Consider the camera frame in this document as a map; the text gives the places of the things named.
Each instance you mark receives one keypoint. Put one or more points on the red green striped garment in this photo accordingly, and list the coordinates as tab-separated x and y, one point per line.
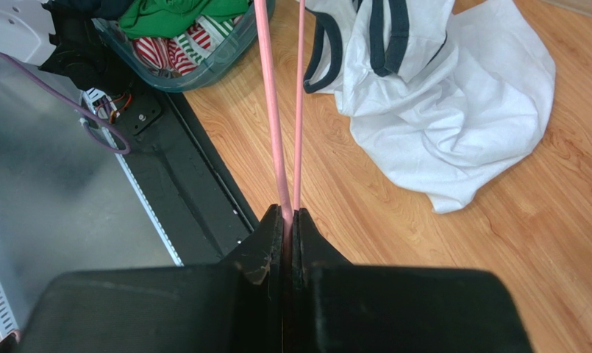
184	53

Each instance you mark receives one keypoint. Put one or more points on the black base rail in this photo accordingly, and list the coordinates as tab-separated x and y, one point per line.
186	189

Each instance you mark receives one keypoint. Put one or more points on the white tank top navy trim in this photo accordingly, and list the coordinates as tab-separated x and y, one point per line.
441	102

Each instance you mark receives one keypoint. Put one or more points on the clear plastic laundry basket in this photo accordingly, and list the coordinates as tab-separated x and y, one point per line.
214	68

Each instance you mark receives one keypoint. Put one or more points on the navy garment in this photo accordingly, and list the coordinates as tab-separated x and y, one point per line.
105	9

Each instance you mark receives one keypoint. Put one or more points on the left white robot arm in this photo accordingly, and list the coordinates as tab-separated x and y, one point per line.
25	27

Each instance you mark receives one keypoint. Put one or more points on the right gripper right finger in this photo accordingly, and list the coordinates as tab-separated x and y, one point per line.
342	307

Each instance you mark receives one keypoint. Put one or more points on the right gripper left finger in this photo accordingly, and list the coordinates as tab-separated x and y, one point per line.
229	306

